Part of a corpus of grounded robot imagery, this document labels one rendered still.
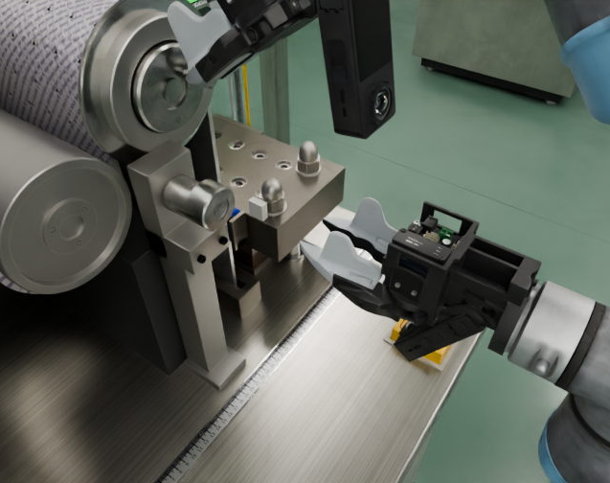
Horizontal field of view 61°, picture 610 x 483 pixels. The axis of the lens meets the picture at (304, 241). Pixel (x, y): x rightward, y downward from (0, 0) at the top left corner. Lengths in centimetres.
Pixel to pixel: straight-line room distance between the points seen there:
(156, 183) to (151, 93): 7
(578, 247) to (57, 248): 212
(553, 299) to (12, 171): 42
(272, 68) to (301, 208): 84
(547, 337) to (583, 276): 181
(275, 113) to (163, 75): 109
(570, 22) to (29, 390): 66
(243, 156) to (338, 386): 35
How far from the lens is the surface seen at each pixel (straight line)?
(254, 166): 74
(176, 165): 46
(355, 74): 33
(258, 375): 66
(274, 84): 148
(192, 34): 41
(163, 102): 46
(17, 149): 46
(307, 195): 69
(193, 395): 65
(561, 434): 53
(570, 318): 44
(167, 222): 48
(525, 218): 241
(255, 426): 62
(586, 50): 26
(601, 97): 26
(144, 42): 44
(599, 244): 242
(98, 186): 47
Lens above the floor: 146
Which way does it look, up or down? 44 degrees down
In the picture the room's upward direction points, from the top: straight up
